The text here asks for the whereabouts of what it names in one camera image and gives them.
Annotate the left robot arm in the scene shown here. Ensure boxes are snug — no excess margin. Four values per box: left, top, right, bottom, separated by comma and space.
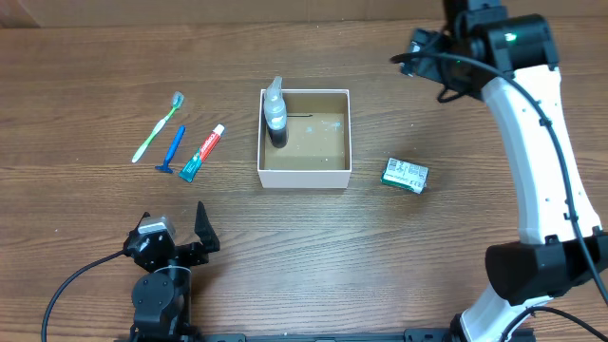
123, 202, 220, 341

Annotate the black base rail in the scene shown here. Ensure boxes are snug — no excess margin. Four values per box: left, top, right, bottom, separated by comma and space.
201, 328, 449, 342

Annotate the blue razor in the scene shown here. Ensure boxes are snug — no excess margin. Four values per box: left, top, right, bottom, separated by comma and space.
156, 125, 186, 174

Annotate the green white soap bar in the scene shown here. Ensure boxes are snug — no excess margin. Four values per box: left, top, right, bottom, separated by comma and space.
381, 158, 428, 194

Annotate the green white toothbrush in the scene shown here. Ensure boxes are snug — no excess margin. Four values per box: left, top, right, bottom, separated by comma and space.
131, 91, 185, 163

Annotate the clear bottle dark liquid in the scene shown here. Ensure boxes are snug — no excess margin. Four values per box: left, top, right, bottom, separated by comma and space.
263, 76, 288, 148

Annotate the red green toothpaste tube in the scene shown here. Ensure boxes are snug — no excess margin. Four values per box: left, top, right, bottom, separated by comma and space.
179, 124, 225, 182

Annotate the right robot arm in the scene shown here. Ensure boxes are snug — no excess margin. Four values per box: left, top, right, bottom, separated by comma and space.
393, 0, 607, 341

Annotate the white cardboard box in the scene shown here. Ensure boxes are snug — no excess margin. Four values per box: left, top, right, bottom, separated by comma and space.
256, 89, 352, 189

